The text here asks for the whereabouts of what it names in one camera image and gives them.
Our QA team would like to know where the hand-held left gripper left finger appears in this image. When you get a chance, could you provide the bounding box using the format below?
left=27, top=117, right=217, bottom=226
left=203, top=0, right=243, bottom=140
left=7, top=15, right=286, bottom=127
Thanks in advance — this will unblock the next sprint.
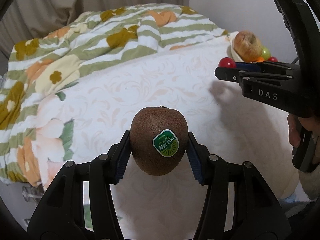
left=27, top=131, right=131, bottom=240

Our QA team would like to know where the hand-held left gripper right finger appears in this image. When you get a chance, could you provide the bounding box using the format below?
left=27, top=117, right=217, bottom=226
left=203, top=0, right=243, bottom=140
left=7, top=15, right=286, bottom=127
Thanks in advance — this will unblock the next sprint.
left=185, top=131, right=293, bottom=240

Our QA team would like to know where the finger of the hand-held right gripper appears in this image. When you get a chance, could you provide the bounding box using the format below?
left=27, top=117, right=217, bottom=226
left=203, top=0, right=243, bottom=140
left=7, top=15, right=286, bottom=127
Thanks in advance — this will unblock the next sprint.
left=235, top=61, right=301, bottom=75
left=214, top=66, right=294, bottom=84

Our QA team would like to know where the large red tomato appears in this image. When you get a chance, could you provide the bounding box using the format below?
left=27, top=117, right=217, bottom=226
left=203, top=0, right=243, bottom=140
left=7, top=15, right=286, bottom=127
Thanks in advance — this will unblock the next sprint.
left=218, top=57, right=237, bottom=69

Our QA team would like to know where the white bowl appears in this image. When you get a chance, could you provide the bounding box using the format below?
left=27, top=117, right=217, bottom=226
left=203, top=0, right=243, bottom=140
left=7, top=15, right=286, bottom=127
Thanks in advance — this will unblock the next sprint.
left=227, top=31, right=278, bottom=63

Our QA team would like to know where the brown kiwi with green sticker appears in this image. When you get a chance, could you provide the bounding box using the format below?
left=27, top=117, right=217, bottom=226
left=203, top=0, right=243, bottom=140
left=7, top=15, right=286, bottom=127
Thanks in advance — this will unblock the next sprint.
left=129, top=106, right=189, bottom=176

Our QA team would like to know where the person's right hand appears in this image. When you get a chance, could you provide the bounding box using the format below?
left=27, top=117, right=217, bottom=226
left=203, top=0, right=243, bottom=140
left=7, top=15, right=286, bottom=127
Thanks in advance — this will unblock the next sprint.
left=287, top=113, right=320, bottom=148

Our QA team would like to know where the white embossed floral cloth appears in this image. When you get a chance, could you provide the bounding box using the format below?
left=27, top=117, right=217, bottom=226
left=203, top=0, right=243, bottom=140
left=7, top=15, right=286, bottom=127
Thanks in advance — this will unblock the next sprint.
left=24, top=31, right=300, bottom=240

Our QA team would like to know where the green striped floral blanket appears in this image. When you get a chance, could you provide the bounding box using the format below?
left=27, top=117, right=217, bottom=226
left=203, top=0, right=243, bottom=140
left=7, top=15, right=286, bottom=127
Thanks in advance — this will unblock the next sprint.
left=0, top=4, right=229, bottom=184

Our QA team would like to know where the beige curtain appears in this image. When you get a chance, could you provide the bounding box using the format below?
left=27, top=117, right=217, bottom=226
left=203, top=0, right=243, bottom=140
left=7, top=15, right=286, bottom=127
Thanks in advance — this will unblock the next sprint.
left=0, top=0, right=193, bottom=60

